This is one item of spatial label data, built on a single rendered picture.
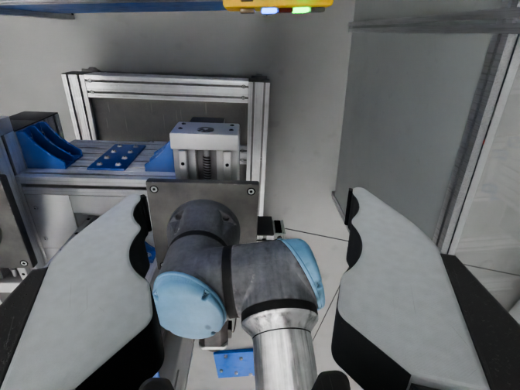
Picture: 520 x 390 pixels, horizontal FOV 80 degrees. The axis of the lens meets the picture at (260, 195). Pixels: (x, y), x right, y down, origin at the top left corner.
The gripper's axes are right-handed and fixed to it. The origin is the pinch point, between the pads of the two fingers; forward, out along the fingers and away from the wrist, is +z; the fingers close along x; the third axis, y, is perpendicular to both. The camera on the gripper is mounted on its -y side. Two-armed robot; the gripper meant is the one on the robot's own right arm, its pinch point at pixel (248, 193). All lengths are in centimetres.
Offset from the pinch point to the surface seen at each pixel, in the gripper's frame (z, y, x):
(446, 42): 67, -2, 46
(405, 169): 73, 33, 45
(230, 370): 141, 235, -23
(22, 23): 148, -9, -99
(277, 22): 148, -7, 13
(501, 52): 48, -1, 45
